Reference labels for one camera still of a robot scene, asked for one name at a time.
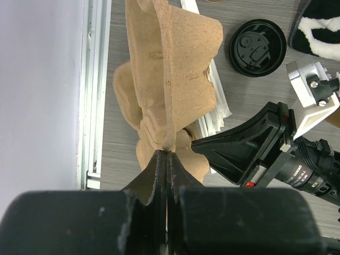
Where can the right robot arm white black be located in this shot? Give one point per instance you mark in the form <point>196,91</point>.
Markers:
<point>313,168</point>

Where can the zebra print pillow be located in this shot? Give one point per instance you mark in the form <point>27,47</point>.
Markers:
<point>316,31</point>

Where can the stack of brown paper cups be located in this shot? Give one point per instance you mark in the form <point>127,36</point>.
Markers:
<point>213,1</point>

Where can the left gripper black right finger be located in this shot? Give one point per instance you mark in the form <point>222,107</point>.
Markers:
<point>205,220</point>

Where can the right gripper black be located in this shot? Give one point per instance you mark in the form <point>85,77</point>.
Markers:
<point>253,153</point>

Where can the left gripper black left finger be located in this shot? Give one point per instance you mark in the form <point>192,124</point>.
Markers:
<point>130,221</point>

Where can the single brown cardboard cup carrier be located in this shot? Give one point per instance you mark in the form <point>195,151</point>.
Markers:
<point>170,53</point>

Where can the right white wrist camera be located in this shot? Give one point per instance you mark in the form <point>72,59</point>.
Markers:
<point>317,94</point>

